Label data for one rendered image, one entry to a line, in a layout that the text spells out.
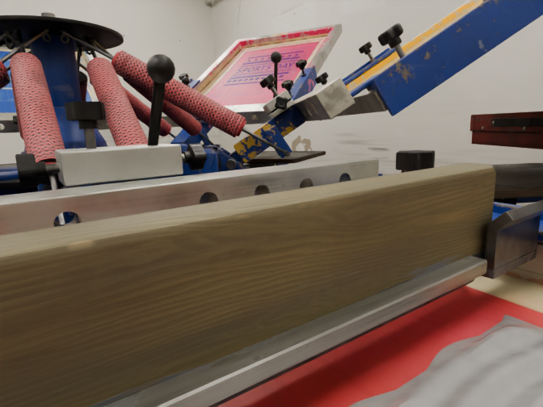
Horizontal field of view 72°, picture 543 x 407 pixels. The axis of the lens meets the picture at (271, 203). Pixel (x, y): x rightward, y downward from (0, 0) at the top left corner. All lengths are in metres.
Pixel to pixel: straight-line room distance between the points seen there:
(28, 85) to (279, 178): 0.46
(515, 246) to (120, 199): 0.34
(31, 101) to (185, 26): 4.12
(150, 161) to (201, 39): 4.39
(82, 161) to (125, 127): 0.24
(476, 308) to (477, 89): 2.09
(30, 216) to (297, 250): 0.25
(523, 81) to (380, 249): 2.08
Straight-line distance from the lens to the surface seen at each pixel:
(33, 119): 0.66
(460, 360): 0.25
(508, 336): 0.29
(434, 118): 2.49
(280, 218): 0.17
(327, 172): 0.50
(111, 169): 0.43
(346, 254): 0.21
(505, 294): 0.36
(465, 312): 0.32
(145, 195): 0.38
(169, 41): 4.65
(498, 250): 0.32
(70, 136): 0.93
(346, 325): 0.20
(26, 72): 0.77
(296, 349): 0.18
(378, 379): 0.24
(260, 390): 0.22
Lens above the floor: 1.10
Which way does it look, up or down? 12 degrees down
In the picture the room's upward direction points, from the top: 2 degrees counter-clockwise
